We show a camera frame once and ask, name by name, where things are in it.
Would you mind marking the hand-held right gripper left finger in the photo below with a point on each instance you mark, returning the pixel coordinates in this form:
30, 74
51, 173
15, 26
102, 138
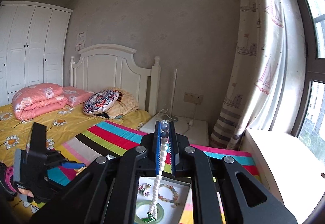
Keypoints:
159, 147

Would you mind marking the white nightstand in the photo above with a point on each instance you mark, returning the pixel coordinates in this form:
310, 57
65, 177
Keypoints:
198, 132

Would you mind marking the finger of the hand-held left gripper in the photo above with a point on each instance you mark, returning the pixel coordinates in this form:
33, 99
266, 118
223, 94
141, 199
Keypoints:
73, 165

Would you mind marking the yellow floral bedsheet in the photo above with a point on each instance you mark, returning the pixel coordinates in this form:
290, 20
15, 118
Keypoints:
71, 120

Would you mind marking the white wardrobe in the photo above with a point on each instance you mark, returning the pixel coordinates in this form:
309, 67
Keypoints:
33, 48

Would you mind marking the white wooden headboard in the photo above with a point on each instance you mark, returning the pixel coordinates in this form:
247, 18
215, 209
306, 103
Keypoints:
109, 71

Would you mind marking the beige wall switch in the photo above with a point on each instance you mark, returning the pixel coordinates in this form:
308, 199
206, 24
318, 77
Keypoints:
80, 47

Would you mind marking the white window sill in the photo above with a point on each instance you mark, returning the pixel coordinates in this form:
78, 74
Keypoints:
274, 158

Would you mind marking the printed striped curtain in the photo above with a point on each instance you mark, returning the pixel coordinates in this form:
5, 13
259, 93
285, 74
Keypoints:
259, 61

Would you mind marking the beige wall socket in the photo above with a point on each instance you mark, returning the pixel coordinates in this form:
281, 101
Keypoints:
193, 97

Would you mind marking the gold bangle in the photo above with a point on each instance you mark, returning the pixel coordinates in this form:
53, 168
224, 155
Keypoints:
81, 172

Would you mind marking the white charger plug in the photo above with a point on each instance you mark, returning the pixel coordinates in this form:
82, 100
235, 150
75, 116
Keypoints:
191, 121

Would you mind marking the rainbow striped blanket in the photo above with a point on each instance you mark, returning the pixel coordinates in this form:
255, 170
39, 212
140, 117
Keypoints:
119, 137

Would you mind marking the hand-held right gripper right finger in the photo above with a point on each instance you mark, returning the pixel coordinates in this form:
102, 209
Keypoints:
173, 147

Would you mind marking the white wall notice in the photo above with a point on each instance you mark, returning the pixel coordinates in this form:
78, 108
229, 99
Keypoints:
81, 37

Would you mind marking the grey cardboard box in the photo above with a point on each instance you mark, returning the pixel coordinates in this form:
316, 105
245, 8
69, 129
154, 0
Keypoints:
183, 188

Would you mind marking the beige fluffy blanket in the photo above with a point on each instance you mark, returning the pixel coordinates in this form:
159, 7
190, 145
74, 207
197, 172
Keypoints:
127, 104

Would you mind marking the pink floral quilt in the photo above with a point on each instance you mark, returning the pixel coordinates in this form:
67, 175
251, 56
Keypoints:
38, 99

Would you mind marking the white lamp pole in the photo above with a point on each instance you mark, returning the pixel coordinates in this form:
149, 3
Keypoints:
174, 92

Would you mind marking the pink floral pillow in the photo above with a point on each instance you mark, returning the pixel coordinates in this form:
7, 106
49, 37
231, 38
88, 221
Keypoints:
78, 94

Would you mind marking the round patterned cushion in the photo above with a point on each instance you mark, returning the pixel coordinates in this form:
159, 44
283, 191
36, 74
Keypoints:
100, 102

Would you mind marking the person's left hand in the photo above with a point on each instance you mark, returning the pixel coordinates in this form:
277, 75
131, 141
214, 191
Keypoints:
26, 192

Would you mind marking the green jade bangle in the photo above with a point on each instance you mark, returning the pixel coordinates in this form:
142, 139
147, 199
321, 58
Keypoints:
139, 213

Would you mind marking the window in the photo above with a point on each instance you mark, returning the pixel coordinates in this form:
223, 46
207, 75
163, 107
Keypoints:
314, 74

